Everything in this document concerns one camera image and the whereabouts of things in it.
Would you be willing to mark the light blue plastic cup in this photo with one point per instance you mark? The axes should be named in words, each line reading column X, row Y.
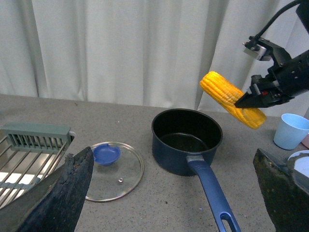
column 291, row 131

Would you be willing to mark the white curtain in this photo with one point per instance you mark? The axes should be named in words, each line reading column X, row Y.
column 139, row 52

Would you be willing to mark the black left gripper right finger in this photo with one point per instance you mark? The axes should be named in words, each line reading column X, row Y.
column 286, row 203

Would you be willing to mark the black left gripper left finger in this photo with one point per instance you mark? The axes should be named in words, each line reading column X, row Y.
column 55, row 204

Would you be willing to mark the dark blue saucepan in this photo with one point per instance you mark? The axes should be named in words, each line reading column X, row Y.
column 184, row 143

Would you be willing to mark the yellow corn cob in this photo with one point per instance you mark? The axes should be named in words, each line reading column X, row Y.
column 226, row 94

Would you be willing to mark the green metal drying rack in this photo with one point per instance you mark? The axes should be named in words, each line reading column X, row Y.
column 29, row 152

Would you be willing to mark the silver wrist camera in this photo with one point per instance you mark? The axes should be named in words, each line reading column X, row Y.
column 264, row 50

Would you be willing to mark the black second arm gripper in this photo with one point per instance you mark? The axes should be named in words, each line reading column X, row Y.
column 279, row 86

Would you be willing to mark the light blue plate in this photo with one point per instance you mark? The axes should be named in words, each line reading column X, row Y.
column 299, row 162

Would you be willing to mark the glass lid blue knob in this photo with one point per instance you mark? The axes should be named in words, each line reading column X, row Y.
column 118, row 168

